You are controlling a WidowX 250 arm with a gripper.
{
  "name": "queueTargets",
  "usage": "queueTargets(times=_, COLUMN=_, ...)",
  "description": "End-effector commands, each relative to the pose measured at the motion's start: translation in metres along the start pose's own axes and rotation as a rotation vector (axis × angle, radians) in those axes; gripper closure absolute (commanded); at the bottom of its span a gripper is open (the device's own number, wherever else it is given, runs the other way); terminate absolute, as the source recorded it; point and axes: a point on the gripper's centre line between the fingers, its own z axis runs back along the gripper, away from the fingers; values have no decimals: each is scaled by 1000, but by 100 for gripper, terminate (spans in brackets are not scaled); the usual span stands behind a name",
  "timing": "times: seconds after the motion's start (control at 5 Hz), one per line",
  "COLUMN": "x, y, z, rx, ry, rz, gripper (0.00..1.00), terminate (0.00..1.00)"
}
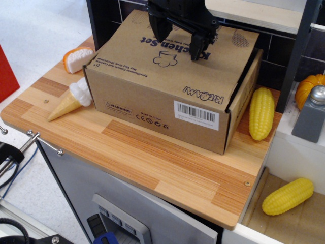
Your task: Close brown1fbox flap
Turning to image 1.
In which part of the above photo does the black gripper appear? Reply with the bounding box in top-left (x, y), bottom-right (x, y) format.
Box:
top-left (147, 0), bottom-right (219, 61)

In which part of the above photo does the brown cardboard box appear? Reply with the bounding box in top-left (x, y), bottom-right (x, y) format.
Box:
top-left (84, 10), bottom-right (263, 154)

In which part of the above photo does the yellow toy corn on counter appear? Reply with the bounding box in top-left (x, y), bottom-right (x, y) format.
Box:
top-left (249, 87), bottom-right (275, 141)

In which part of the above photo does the orange white toy bread slice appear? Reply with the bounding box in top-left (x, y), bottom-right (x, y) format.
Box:
top-left (63, 47), bottom-right (95, 74)

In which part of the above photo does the toy ice cream cone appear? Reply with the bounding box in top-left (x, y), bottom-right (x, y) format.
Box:
top-left (47, 77), bottom-right (92, 121)

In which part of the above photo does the orange toy pumpkin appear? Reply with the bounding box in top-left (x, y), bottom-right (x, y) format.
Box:
top-left (295, 74), bottom-right (324, 110)

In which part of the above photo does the grey salt shaker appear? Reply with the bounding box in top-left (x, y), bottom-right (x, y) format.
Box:
top-left (292, 85), bottom-right (324, 143)

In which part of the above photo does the red box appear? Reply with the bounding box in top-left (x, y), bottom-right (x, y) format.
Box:
top-left (0, 47), bottom-right (20, 102)

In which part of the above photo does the yellow toy corn in sink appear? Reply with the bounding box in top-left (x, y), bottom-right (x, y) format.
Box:
top-left (262, 178), bottom-right (314, 216)

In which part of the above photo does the grey oven control panel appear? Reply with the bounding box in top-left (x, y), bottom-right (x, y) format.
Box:
top-left (92, 194), bottom-right (152, 243)

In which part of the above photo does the blue black clamp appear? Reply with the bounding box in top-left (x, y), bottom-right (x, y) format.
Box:
top-left (87, 214), bottom-right (118, 244)

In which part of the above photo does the metal towel rail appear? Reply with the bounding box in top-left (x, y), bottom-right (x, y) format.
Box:
top-left (0, 126), bottom-right (64, 176)

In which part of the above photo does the blue cable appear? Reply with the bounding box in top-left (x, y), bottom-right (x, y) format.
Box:
top-left (0, 147), bottom-right (39, 199)

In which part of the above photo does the black braided cable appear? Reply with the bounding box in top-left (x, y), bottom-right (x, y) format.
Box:
top-left (0, 217), bottom-right (28, 244)

